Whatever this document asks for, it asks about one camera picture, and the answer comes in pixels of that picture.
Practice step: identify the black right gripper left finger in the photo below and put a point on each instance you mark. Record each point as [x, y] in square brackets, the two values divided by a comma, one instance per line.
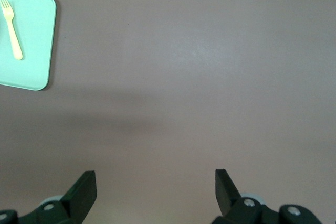
[81, 195]

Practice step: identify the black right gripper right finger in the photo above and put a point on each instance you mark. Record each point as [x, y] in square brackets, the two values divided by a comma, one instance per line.
[225, 192]

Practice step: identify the yellow plastic fork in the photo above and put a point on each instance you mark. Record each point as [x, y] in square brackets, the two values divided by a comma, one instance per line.
[13, 35]

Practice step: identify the light green rectangular tray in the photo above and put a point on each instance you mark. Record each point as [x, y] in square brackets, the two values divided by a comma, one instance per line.
[36, 37]

